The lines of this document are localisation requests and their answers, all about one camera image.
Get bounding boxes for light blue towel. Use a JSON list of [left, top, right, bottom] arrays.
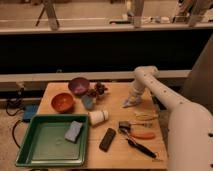
[[123, 98, 141, 108]]

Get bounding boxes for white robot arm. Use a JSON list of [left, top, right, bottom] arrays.
[[129, 66, 213, 171]]

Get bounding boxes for purple bowl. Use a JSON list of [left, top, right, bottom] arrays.
[[68, 77, 90, 96]]

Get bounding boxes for red bowl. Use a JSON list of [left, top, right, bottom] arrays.
[[51, 93, 75, 113]]

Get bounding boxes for yellow clip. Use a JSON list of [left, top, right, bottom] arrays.
[[134, 112, 158, 121]]

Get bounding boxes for purple grape bunch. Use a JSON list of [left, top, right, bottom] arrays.
[[87, 82, 108, 98]]

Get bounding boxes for white paper cup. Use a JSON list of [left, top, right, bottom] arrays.
[[89, 110, 109, 126]]

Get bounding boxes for blue cup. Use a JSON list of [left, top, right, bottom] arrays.
[[81, 95, 95, 110]]

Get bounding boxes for black remote control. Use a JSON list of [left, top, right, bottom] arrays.
[[99, 128, 116, 152]]

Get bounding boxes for blue sponge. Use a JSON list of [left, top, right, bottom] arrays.
[[65, 121, 83, 142]]

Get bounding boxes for green plastic tray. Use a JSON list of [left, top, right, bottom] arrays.
[[15, 114, 89, 168]]

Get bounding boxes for blue box on floor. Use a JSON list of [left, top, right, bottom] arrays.
[[22, 105, 38, 122]]

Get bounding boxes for orange handled pliers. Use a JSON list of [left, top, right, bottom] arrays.
[[119, 129, 156, 140]]

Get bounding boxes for black handled tool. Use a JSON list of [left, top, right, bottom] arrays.
[[127, 139, 157, 159]]

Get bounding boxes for black cable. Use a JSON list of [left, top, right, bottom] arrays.
[[4, 97, 24, 148]]

